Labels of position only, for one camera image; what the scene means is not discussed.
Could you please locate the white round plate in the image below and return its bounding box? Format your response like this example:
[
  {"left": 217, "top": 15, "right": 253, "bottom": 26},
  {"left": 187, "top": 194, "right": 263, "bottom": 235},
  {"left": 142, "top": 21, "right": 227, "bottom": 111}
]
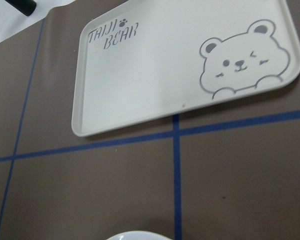
[{"left": 107, "top": 230, "right": 171, "bottom": 240}]

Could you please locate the cream bear serving tray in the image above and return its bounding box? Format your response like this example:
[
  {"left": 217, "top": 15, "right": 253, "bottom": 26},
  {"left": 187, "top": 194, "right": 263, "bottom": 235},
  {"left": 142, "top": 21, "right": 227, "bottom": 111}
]
[{"left": 71, "top": 0, "right": 300, "bottom": 137}]

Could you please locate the black water bottle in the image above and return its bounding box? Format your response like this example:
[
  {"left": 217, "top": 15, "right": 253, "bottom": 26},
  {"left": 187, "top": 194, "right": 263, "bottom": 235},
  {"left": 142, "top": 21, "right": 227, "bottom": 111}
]
[{"left": 5, "top": 0, "right": 37, "bottom": 17}]

